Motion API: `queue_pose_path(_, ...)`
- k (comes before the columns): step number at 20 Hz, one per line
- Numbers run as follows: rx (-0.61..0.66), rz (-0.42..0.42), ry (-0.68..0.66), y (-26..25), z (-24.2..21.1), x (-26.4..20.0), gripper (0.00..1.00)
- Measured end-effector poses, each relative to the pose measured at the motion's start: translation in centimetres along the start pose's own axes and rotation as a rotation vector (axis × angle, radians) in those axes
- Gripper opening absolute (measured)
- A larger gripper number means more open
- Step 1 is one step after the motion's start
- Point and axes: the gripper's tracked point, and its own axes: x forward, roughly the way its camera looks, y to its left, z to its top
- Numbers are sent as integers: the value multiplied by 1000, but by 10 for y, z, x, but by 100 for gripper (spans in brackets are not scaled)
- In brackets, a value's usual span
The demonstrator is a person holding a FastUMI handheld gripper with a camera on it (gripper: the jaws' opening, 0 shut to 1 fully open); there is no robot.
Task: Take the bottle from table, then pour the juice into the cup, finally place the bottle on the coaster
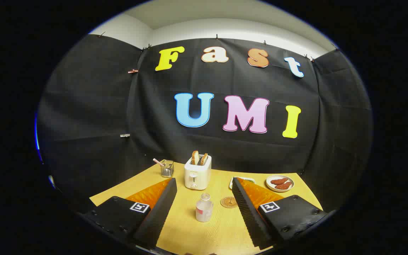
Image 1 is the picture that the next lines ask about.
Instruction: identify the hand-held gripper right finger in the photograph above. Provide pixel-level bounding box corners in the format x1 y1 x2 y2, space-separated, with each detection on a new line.
232 177 328 250

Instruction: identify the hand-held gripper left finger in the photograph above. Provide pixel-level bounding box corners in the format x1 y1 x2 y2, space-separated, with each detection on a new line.
80 178 178 250

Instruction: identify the clear juice bottle red label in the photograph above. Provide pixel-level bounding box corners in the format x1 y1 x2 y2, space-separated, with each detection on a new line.
195 193 214 223

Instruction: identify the wooden table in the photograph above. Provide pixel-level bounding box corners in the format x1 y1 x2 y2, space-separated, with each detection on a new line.
89 161 323 255

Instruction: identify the white round plate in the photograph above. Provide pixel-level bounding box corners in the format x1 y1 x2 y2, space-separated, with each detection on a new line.
266 175 295 193

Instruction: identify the white divided bean tray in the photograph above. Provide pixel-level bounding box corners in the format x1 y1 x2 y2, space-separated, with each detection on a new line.
229 176 256 190

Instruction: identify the white toaster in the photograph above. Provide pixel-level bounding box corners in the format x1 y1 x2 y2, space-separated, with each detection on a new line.
184 155 212 191

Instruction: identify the wire mesh holder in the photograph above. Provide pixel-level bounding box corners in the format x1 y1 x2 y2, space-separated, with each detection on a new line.
160 160 175 178

